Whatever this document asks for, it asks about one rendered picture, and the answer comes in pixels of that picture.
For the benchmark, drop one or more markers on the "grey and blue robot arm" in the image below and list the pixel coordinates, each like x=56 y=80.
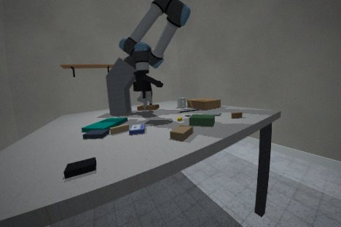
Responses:
x=177 y=16

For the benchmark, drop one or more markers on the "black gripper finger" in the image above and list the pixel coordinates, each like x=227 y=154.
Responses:
x=143 y=97
x=149 y=96

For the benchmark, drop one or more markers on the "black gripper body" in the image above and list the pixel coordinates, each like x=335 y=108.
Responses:
x=140 y=82

